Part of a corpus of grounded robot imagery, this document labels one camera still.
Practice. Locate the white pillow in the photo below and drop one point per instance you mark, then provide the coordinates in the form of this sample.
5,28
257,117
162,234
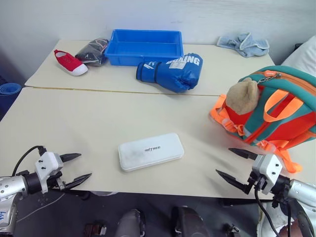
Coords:
304,58

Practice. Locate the white rectangular case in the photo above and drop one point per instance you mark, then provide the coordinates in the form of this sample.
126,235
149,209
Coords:
138,158

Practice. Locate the blue plastic bin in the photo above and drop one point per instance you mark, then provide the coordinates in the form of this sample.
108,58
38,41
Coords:
144,53

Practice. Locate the blue boxing glove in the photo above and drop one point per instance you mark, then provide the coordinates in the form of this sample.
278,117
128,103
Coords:
177,72

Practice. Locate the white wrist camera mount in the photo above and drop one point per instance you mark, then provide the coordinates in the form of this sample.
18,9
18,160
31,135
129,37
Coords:
48,164
267,170

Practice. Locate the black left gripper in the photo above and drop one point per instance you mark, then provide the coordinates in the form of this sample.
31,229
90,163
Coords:
53,182

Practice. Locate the light blue towel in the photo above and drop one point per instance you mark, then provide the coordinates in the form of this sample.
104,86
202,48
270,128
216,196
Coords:
249,45

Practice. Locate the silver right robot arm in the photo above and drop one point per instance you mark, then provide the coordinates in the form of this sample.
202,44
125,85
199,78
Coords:
302,192

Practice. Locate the dark rounded shape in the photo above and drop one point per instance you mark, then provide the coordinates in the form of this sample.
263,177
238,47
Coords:
130,223
188,222

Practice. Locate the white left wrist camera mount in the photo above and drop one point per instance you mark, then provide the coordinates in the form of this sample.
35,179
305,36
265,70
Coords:
48,164

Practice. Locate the teal and orange backpack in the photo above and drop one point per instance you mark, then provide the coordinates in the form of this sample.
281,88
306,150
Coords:
284,116

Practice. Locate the dark clothing in plastic bag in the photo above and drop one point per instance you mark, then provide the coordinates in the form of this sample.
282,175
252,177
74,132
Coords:
92,51

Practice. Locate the red slip-on shoe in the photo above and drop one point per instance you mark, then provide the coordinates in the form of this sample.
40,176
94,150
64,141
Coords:
67,61

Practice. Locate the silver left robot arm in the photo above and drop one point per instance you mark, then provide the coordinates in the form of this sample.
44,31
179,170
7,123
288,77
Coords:
12,187

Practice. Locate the blue rolled mat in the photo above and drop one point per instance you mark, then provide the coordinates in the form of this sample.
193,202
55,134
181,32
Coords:
7,95

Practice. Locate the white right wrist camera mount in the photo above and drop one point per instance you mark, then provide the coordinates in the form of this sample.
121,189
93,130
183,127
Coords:
267,170

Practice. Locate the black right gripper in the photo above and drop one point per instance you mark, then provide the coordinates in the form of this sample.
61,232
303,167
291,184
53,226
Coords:
256,183

